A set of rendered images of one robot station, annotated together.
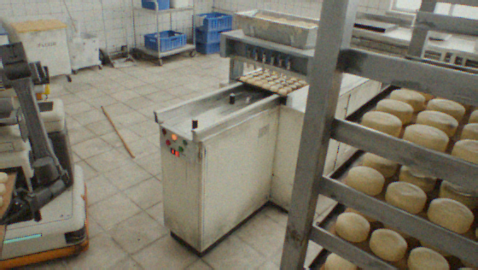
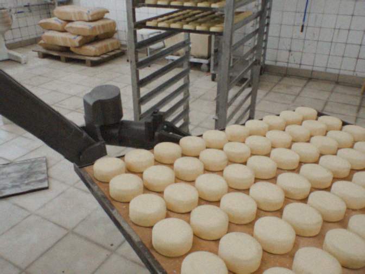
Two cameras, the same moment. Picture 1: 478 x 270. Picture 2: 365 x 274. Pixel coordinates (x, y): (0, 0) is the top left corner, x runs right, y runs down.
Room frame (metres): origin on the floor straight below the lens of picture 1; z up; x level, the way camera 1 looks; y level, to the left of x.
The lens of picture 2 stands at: (0.89, 1.21, 1.32)
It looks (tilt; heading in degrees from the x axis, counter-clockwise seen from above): 28 degrees down; 258
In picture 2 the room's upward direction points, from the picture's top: straight up
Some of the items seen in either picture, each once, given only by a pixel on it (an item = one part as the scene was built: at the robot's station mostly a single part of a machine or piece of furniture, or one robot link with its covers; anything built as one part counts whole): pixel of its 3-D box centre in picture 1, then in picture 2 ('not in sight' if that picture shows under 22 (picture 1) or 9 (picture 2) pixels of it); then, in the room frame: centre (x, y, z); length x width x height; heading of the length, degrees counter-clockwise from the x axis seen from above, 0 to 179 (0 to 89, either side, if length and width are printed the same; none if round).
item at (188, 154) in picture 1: (177, 143); not in sight; (1.63, 0.30, 0.77); 0.24 x 0.04 x 0.14; 51
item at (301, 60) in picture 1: (276, 66); not in sight; (2.31, -0.24, 1.01); 0.72 x 0.33 x 0.34; 51
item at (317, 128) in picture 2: not in sight; (313, 128); (0.46, 0.61, 0.98); 0.05 x 0.05 x 0.02
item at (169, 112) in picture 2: not in sight; (169, 112); (0.57, -0.60, 0.51); 0.64 x 0.03 x 0.03; 53
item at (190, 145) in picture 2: not in sight; (192, 145); (0.75, 0.67, 1.00); 0.05 x 0.05 x 0.02
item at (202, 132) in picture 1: (301, 87); not in sight; (2.31, -0.43, 0.87); 2.01 x 0.03 x 0.07; 141
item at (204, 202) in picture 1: (221, 167); not in sight; (1.91, 0.07, 0.45); 0.70 x 0.34 x 0.90; 141
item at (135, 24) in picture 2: not in sight; (168, 16); (0.57, -0.60, 1.05); 0.64 x 0.03 x 0.03; 53
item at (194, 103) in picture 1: (266, 76); not in sight; (2.49, -0.20, 0.87); 2.01 x 0.03 x 0.07; 141
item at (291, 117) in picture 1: (301, 124); not in sight; (2.68, -0.54, 0.42); 1.28 x 0.72 x 0.84; 141
